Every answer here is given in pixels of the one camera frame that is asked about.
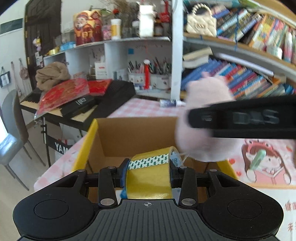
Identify grey chair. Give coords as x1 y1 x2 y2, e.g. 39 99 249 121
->
1 89 46 190

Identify large pink plush toy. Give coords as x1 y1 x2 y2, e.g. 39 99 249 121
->
175 72 240 162

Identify red fortune god decoration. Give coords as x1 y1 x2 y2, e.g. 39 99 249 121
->
73 9 103 46

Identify black keyboard piano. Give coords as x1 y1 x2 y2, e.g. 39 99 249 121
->
19 79 137 127

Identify blue toy car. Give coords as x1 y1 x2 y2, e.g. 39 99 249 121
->
120 188 128 199

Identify cream quilted handbag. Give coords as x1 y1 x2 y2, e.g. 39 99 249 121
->
186 3 217 37

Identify yellow cardboard box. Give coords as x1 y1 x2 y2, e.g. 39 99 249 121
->
74 117 244 210

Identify mint green small object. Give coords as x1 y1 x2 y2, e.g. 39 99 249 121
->
249 149 266 170

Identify row of lower shelf books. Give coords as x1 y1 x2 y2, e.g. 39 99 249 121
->
181 58 295 100

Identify brown crumpled cloth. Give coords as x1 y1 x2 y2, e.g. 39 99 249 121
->
35 62 71 91

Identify red paper decorations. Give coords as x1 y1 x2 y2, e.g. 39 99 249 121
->
35 78 112 118

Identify yellow tape roll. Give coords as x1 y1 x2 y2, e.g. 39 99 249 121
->
125 146 183 199

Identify white bookshelf unit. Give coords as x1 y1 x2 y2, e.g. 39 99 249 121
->
44 1 184 99

